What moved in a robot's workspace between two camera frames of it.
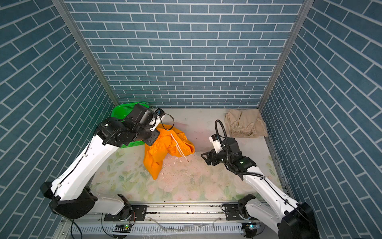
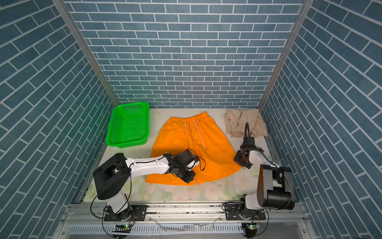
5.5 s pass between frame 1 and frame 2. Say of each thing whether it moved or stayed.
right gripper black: moved
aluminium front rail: stayed
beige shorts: stayed
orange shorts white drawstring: moved
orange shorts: moved
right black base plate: stayed
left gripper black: moved
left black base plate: stayed
